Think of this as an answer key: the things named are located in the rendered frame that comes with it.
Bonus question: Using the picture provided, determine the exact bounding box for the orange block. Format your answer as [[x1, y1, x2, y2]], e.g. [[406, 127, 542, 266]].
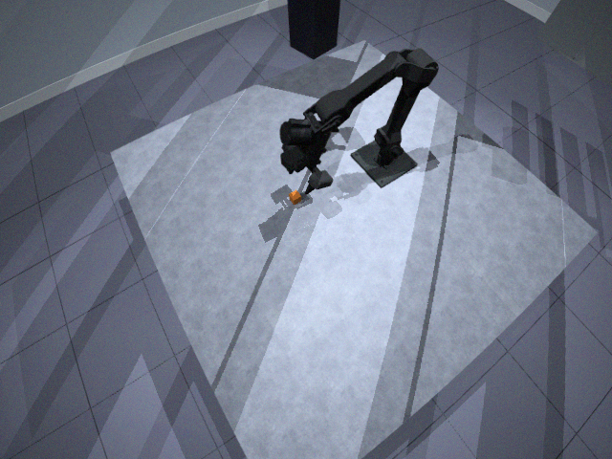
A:
[[289, 190, 301, 205]]

